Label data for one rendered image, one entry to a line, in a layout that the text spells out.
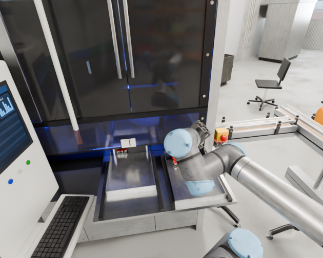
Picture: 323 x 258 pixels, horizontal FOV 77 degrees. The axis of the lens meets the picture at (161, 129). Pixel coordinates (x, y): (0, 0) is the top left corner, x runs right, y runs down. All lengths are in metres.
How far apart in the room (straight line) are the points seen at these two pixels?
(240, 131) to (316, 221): 1.05
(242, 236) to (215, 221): 1.26
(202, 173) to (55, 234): 0.81
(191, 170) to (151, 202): 0.54
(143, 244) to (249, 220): 0.98
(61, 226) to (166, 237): 1.05
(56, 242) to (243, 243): 0.79
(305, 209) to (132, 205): 0.75
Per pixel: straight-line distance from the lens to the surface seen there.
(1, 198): 1.06
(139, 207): 1.06
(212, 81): 1.14
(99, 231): 1.86
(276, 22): 7.75
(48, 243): 1.15
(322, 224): 0.57
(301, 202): 0.57
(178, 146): 0.54
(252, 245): 0.84
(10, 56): 1.15
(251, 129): 1.60
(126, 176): 1.21
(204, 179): 0.57
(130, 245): 1.98
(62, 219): 1.20
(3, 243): 1.13
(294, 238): 2.24
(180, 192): 1.11
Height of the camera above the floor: 1.72
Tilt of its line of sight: 32 degrees down
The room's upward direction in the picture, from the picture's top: 2 degrees counter-clockwise
